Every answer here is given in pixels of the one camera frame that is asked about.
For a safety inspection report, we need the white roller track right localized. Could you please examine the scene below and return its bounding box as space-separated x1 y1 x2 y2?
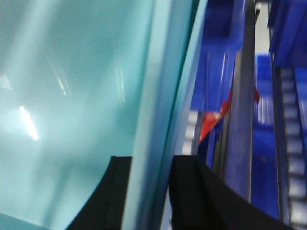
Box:
272 67 307 230

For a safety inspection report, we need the stainless steel shelf rail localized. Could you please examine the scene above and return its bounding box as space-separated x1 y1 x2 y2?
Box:
217 0 255 202

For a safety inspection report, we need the dark blue bin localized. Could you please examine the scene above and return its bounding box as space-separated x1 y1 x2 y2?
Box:
251 53 278 219
268 0 307 68
190 0 247 167

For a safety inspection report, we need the light blue plastic bin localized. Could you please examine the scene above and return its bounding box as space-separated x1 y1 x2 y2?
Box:
0 0 207 230

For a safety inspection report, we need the dark blue bin upper right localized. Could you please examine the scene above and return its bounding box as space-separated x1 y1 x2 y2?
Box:
268 0 307 68

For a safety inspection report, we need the red snack bag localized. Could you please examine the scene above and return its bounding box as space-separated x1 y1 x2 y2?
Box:
198 87 261 144

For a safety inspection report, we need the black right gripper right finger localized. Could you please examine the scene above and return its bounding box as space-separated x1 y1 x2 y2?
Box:
169 155 290 230

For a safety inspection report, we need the dark blue bin lower right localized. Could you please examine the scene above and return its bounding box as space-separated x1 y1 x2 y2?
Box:
251 53 278 219

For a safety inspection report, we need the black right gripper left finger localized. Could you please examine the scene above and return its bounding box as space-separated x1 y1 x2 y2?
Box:
67 156 132 230

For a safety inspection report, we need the dark blue bin lower middle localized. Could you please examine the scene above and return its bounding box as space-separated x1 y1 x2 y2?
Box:
190 0 247 167

